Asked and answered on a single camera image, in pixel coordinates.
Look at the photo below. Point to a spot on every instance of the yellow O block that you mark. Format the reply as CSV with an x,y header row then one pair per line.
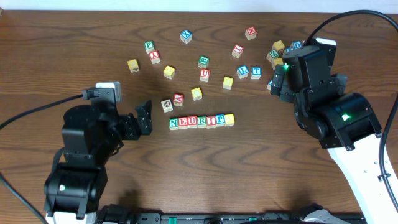
x,y
169,72

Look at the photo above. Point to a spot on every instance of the yellow block beside E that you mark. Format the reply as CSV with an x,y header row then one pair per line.
x,y
196,93

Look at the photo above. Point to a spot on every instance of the plain yellow block centre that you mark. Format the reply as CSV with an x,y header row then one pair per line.
x,y
228,83

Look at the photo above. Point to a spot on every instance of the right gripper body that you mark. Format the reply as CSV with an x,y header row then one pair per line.
x,y
286,81

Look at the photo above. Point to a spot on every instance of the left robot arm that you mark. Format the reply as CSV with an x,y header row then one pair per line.
x,y
92,134

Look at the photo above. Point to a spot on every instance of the red E block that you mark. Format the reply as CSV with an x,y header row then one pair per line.
x,y
183,123

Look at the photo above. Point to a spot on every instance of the red i block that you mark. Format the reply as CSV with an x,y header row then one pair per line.
x,y
210,122
237,51

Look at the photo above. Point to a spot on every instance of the green F block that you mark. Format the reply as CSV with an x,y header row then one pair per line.
x,y
149,46

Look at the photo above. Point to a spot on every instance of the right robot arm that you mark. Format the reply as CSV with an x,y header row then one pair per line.
x,y
345,125

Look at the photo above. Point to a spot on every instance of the green R block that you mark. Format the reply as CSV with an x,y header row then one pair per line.
x,y
201,122

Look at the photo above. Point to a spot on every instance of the white soccer ball block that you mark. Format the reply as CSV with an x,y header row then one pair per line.
x,y
167,105

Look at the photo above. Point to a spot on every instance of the red u block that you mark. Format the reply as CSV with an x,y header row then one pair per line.
x,y
192,121
204,75

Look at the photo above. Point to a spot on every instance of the blue D block upper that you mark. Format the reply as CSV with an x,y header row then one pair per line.
x,y
296,44

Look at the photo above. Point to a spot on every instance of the blue X block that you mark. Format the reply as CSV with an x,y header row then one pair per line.
x,y
186,36

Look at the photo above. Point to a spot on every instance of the yellow block below Z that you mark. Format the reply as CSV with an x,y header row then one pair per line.
x,y
277,61

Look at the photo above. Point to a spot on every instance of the blue 5 block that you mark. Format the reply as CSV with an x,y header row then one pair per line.
x,y
288,49

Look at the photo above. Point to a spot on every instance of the red Y block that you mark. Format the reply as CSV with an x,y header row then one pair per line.
x,y
154,57

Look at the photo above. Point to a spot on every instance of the green Z block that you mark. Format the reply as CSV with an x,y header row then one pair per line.
x,y
272,55

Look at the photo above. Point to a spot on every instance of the red block top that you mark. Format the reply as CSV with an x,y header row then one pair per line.
x,y
250,33

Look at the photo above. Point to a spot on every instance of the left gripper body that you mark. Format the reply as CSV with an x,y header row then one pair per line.
x,y
134,125

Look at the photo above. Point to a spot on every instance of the blue L block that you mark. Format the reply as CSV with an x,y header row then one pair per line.
x,y
242,71

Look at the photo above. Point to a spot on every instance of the red A block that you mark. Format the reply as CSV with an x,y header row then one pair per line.
x,y
178,99

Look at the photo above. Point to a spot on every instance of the blue T block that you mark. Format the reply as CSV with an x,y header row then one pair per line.
x,y
256,73

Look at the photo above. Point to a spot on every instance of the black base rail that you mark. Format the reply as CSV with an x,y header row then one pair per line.
x,y
156,218

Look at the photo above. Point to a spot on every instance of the green N block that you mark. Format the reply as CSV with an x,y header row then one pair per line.
x,y
173,124

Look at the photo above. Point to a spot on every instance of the green B block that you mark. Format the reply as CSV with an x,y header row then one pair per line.
x,y
203,62

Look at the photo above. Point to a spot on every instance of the blue P block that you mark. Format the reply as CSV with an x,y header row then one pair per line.
x,y
220,120

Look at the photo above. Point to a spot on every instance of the blue 2 block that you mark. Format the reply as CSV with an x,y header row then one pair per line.
x,y
269,85

